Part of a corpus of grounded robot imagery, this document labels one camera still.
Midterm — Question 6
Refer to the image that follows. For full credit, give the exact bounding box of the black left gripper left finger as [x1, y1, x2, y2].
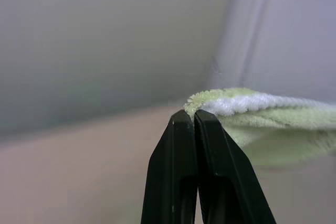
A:
[140, 110, 200, 224]

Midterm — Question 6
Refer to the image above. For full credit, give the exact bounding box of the green and white towel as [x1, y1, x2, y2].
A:
[184, 87, 336, 166]

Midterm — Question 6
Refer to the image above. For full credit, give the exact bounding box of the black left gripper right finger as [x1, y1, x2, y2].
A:
[194, 109, 277, 224]

